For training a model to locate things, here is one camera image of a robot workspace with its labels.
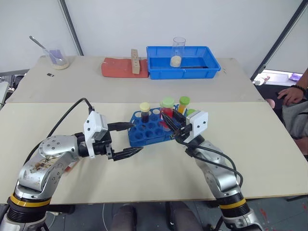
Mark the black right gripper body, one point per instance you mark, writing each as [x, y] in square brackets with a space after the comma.
[183, 134]

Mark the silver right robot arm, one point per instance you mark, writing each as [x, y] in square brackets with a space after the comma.
[221, 173]

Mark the blue plastic bin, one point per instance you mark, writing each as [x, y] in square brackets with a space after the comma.
[209, 67]

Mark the grey metal pole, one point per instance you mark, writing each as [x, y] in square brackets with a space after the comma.
[72, 29]

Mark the red tube green cap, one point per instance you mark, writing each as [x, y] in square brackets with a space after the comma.
[167, 104]

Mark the red loose test tube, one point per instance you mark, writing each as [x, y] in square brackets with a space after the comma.
[68, 169]

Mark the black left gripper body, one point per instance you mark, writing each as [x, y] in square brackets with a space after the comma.
[102, 148]

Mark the purple bag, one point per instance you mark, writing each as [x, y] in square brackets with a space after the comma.
[296, 76]

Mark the glass beaker with grains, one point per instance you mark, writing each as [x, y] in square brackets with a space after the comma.
[59, 61]

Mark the dark red tube yellow cap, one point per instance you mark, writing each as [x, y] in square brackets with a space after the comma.
[145, 113]

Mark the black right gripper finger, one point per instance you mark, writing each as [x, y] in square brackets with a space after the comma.
[180, 118]
[169, 121]

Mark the person's forearm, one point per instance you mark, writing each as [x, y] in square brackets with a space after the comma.
[303, 79]

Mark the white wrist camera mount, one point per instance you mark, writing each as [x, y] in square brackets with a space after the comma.
[198, 126]
[92, 127]

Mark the dark grey frame pole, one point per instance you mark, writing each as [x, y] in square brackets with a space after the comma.
[279, 38]

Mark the blue test tube rack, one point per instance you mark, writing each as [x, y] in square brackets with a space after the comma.
[144, 133]

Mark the clear cup with grains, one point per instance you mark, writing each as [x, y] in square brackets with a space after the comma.
[177, 55]

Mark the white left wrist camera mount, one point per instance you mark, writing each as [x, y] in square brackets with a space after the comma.
[92, 127]

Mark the person's bare hand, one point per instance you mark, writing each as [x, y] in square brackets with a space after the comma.
[293, 96]

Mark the red cloth mat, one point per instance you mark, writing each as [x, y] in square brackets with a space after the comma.
[118, 68]

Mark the orange tube green cap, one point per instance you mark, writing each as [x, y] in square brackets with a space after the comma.
[184, 102]

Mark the grey trousers of person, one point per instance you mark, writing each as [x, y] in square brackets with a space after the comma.
[296, 120]

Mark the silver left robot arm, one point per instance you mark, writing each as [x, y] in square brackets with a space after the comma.
[45, 156]

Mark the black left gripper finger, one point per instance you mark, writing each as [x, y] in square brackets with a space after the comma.
[127, 153]
[122, 126]

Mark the wooden block with holes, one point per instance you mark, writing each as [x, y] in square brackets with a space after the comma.
[135, 61]

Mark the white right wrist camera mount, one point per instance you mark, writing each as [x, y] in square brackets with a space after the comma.
[198, 126]

